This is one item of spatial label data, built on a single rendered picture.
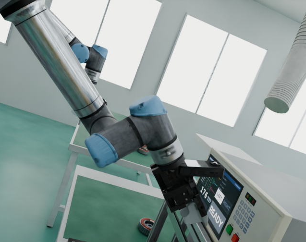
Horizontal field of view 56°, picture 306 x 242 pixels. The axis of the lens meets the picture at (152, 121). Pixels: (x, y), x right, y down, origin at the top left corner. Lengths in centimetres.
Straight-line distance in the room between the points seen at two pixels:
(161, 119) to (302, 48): 167
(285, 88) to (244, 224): 135
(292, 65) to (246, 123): 411
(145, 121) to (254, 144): 579
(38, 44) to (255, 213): 62
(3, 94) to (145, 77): 249
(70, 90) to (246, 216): 52
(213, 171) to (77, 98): 36
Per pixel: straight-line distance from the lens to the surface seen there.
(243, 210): 80
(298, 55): 217
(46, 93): 548
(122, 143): 61
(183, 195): 71
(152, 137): 63
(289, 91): 202
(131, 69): 534
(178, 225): 105
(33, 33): 67
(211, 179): 98
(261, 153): 651
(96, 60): 131
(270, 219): 72
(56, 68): 68
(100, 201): 162
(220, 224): 88
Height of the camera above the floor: 150
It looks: 10 degrees down
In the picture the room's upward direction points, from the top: 21 degrees clockwise
